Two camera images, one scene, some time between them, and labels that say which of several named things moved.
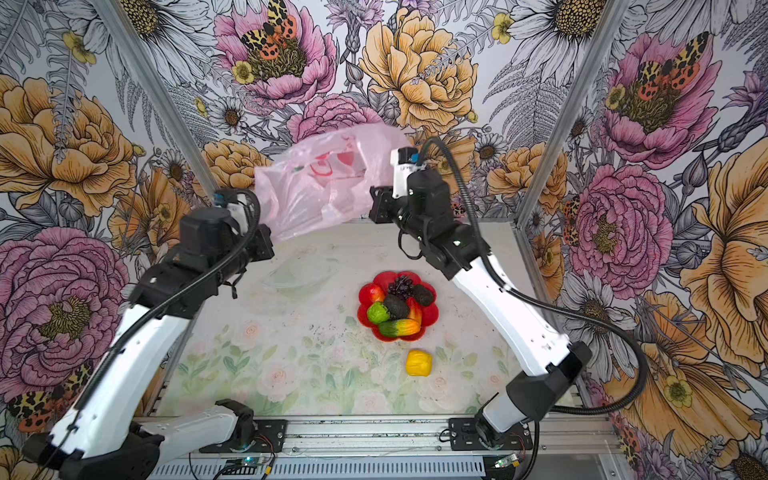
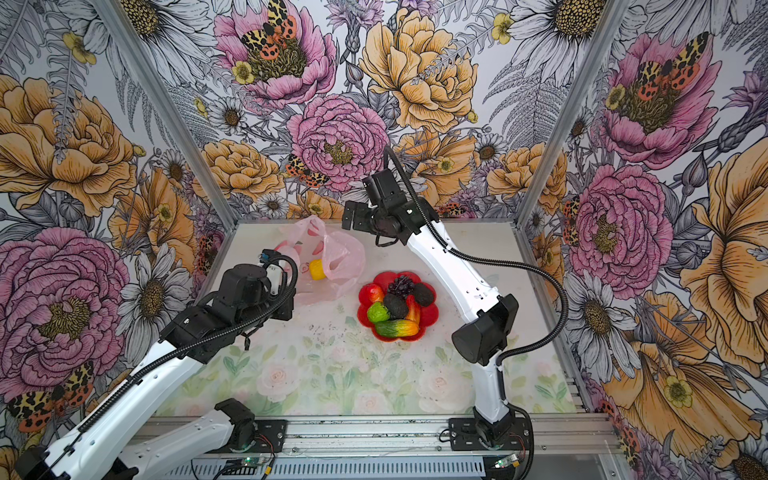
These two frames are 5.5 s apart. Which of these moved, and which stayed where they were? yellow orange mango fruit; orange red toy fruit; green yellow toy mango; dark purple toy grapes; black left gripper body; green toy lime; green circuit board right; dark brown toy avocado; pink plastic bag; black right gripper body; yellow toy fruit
Moved: yellow toy fruit; pink plastic bag; black left gripper body; black right gripper body
Stayed: green yellow toy mango; green toy lime; orange red toy fruit; yellow orange mango fruit; green circuit board right; dark purple toy grapes; dark brown toy avocado
